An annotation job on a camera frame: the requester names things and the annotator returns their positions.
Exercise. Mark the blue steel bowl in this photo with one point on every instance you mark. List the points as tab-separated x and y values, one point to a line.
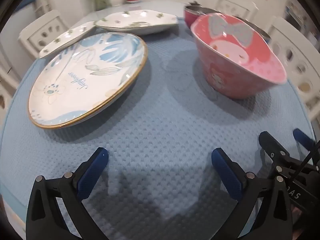
260	31

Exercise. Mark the blue floral gold-rimmed plate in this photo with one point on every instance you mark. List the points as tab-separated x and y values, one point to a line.
82	80

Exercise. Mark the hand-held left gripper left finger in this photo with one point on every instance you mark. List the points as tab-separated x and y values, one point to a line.
93	172

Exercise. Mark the white plate with green flowers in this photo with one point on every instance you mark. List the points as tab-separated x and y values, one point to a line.
66	38
135	20

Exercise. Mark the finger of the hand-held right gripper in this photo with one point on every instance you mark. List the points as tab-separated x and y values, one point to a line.
303	137
271	145

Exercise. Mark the pink cartoon bowl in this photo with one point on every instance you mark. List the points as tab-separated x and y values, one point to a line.
225	80

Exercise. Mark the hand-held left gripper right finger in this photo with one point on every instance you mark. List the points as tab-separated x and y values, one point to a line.
225	172

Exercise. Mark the light blue textured table mat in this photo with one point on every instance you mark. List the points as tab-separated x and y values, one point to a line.
160	120

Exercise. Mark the pink steel bowl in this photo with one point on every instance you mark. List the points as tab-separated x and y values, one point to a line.
191	16

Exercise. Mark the white dining chair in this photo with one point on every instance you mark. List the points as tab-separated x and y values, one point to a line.
230	6
32	36
295	55
5	90

